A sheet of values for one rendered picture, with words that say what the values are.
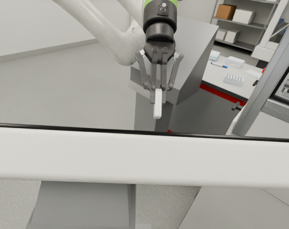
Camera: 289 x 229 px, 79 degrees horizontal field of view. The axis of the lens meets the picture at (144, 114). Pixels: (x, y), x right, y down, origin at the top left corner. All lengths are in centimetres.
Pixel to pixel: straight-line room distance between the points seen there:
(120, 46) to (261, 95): 61
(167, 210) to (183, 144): 129
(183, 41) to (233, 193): 77
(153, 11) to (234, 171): 42
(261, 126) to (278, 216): 34
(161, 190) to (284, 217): 91
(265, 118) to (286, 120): 5
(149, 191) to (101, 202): 120
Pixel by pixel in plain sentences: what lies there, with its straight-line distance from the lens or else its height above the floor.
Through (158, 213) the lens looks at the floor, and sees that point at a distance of 143.
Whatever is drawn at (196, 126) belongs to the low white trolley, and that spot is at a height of 34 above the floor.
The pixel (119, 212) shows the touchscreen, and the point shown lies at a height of 103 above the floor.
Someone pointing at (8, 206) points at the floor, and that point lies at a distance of 164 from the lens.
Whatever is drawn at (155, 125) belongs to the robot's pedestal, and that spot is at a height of 51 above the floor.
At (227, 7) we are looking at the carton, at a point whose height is 86.
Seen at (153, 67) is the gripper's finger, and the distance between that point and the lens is 46.
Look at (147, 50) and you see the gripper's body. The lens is 48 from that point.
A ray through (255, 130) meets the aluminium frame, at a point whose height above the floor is 99.
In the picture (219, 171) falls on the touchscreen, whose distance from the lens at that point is 19.
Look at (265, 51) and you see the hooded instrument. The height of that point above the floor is 88.
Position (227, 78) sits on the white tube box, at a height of 79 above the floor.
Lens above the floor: 132
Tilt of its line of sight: 39 degrees down
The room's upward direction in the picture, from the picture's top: 6 degrees clockwise
